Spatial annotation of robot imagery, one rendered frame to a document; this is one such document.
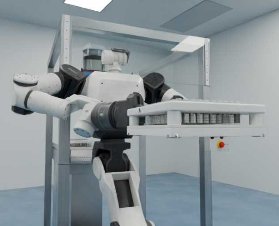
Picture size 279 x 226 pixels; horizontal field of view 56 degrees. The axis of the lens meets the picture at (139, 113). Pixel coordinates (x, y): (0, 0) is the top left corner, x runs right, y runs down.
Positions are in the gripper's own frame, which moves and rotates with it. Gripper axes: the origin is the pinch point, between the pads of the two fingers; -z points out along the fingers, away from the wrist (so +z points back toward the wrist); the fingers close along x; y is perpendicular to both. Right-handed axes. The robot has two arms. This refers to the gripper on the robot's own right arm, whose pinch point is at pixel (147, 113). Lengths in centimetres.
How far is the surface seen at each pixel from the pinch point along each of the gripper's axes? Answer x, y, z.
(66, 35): -51, -32, 76
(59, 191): 36, -32, 79
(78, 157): 19, -46, 80
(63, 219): 52, -34, 78
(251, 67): -110, -409, 55
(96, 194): 44, -64, 82
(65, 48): -43, -32, 76
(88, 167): 25, -52, 78
